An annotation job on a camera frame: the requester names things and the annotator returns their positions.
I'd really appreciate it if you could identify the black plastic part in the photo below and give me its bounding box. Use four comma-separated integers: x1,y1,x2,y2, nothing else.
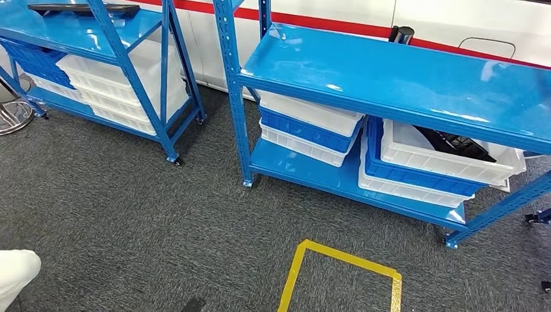
414,125,498,164
27,3,142,20

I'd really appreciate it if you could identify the blue plastic crate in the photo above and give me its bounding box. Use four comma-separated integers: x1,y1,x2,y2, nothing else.
365,116,488,198
15,59,75,90
259,106,365,154
0,38,66,66

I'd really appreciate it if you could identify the yellow floor tape square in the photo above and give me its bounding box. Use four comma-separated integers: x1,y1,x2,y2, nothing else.
276,239,404,312

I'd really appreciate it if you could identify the red barrier belt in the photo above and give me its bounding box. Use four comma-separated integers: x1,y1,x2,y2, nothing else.
125,0,551,71

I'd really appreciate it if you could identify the silver floor outlet plate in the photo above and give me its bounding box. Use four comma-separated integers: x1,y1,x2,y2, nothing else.
489,178,512,194

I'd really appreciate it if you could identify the person's leg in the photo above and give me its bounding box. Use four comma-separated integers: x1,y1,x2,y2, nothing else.
0,249,43,312

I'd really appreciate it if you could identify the black stanchion post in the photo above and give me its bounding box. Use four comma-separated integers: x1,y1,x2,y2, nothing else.
388,25,416,46

